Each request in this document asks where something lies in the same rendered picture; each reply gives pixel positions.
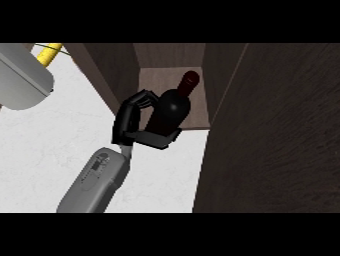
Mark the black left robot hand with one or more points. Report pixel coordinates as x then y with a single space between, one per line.
125 123

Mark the dark wine bottle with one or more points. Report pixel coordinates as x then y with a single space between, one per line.
174 108

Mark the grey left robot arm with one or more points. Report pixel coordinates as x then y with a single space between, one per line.
94 183

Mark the brown wooden cabinet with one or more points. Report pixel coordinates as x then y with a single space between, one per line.
115 73

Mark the dark brown cabinet door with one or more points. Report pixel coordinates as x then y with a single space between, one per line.
286 133

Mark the yellow cylinder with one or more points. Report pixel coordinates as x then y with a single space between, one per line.
50 55

